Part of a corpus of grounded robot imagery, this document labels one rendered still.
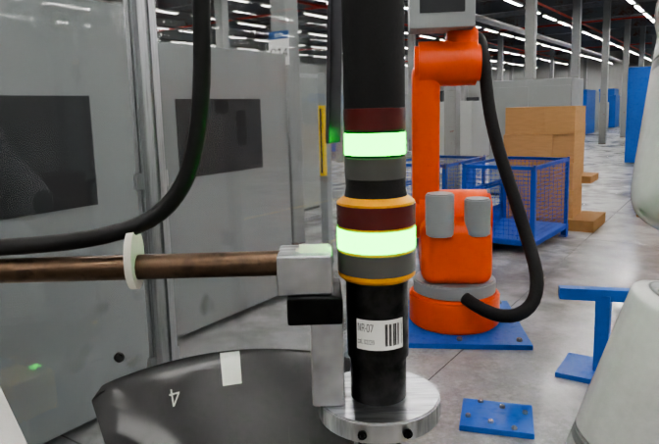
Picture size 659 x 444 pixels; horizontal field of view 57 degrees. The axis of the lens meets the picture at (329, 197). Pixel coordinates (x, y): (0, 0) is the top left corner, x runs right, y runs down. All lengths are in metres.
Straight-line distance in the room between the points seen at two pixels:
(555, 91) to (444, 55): 6.72
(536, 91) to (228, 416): 10.64
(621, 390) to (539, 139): 7.92
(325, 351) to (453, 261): 3.98
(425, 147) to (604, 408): 3.96
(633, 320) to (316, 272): 0.27
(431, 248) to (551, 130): 4.37
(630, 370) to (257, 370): 0.30
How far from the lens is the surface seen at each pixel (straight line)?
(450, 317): 4.35
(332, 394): 0.35
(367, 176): 0.32
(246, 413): 0.53
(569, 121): 8.30
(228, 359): 0.55
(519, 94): 11.12
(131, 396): 0.55
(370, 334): 0.33
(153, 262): 0.35
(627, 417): 0.52
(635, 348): 0.51
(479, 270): 4.34
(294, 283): 0.33
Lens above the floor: 1.62
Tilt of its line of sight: 8 degrees down
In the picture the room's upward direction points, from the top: 2 degrees counter-clockwise
